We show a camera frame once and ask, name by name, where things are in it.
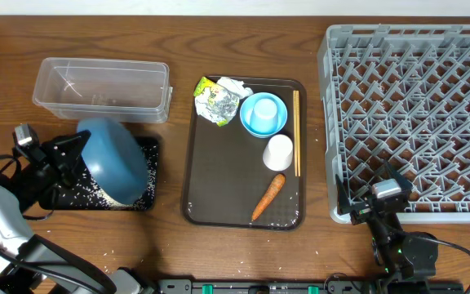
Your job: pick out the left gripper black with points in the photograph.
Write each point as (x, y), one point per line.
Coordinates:
(48, 170)

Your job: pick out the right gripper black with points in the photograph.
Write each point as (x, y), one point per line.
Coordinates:
(361, 213)

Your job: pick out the large blue plate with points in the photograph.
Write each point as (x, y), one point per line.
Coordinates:
(114, 159)

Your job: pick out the white pink cup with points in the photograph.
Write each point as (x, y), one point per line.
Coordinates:
(278, 153)

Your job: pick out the light blue cup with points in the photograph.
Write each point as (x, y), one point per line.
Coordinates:
(264, 116)

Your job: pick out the small light blue bowl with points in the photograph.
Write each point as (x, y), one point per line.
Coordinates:
(247, 108)

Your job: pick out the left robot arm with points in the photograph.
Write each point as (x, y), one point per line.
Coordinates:
(26, 258)

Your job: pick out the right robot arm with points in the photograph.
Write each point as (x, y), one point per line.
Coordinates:
(408, 259)

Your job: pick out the grey dishwasher rack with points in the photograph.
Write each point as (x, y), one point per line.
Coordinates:
(399, 94)

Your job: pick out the black plastic tray bin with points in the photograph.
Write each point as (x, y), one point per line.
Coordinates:
(87, 195)

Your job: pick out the clear plastic bin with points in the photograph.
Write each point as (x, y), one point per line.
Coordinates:
(128, 91)

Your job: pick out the wooden chopstick right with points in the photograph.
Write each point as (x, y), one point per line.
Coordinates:
(299, 140)

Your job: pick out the wooden chopstick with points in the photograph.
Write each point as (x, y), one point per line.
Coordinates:
(296, 132)
(299, 140)

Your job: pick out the orange carrot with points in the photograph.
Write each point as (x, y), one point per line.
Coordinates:
(269, 195)

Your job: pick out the dark brown serving tray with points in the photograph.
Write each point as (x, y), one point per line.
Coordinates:
(226, 176)

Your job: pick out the wooden chopstick left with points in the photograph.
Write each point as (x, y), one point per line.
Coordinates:
(296, 132)

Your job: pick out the crumpled foil snack wrapper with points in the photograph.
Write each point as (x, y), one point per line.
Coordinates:
(214, 102)

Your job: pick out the crumpled white tissue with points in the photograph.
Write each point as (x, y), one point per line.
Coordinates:
(236, 87)

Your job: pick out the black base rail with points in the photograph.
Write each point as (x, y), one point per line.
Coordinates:
(332, 286)

